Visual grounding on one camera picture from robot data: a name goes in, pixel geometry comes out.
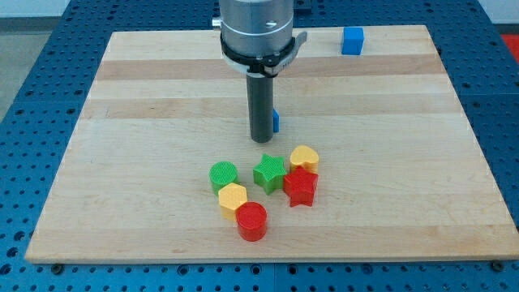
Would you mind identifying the blue triangle block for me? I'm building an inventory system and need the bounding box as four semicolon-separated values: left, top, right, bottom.
272;109;280;133

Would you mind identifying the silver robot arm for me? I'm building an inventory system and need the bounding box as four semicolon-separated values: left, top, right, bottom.
219;0;307;78

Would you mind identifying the blue cube block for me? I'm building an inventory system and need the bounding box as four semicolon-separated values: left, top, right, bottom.
341;27;364;55

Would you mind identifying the green star block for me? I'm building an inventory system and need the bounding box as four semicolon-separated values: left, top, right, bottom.
253;154;287;195

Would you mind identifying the yellow heart block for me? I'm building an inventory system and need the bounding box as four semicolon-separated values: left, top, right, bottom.
290;145;320;174

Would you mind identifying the green cylinder block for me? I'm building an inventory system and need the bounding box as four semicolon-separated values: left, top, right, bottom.
209;161;238;195

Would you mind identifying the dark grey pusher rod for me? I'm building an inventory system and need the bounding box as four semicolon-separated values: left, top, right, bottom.
247;76;273;144

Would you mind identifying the red star block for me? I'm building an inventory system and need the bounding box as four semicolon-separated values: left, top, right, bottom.
283;166;319;207

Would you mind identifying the yellow hexagon block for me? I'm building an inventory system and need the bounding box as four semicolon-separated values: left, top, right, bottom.
218;182;248;221

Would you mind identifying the red cylinder block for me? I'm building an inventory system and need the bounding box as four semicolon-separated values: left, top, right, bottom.
236;201;268;242

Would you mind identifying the wooden board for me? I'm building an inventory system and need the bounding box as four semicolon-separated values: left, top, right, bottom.
25;25;518;264

